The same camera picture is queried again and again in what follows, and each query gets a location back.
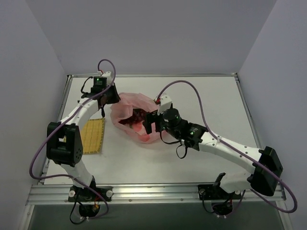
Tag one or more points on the pink plastic bag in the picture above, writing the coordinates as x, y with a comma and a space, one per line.
129, 113

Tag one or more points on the aluminium front frame rail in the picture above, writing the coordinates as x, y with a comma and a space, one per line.
57, 194

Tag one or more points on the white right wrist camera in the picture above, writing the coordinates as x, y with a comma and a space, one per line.
164, 102

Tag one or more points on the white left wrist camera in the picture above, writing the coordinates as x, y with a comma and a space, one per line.
108, 76

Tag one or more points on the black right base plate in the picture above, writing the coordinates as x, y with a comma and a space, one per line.
209, 192

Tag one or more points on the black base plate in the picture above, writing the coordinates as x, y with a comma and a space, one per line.
209, 192
86, 195

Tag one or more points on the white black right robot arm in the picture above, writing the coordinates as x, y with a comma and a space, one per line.
262, 166

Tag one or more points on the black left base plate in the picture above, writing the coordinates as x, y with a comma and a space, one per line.
86, 195

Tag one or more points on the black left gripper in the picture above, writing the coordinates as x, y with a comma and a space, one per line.
111, 95

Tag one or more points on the red fake grape bunch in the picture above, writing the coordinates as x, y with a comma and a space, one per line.
138, 116

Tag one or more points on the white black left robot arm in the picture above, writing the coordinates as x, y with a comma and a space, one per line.
64, 146

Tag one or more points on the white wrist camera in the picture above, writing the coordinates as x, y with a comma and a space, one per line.
108, 76
164, 102

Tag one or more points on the woven bamboo tray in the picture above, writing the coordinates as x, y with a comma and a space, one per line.
92, 135

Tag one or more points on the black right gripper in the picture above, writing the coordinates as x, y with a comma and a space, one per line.
153, 120

